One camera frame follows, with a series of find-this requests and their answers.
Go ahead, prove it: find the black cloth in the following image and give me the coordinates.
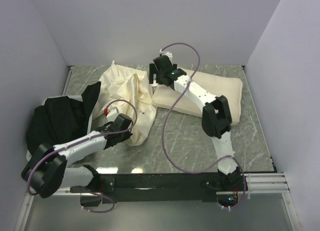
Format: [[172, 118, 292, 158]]
[[26, 80, 102, 154]]

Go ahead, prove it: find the cream pillow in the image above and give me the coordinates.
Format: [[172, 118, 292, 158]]
[[151, 71, 243, 126]]

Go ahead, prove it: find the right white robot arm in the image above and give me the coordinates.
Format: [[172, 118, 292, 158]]
[[149, 54, 242, 191]]

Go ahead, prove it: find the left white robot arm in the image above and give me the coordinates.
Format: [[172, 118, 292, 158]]
[[21, 113, 134, 199]]

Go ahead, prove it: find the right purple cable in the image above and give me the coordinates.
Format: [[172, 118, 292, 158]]
[[159, 42, 247, 212]]

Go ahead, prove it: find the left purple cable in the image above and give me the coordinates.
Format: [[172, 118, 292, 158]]
[[26, 98, 138, 214]]

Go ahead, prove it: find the cream pillowcase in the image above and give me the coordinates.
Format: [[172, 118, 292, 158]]
[[92, 62, 157, 146]]

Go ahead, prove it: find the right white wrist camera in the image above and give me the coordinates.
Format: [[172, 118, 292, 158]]
[[159, 49, 173, 60]]

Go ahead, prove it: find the purple cable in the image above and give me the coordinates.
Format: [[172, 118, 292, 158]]
[[26, 98, 138, 214], [159, 42, 247, 212]]

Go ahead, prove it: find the grey plastic basket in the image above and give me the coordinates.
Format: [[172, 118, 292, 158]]
[[26, 94, 96, 162]]

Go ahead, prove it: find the aluminium frame rail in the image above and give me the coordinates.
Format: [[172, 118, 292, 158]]
[[15, 172, 292, 231]]

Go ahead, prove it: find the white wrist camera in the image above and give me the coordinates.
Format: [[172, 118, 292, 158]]
[[103, 106, 120, 122], [159, 49, 173, 60]]

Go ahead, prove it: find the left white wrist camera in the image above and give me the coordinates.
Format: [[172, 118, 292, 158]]
[[103, 106, 120, 122]]

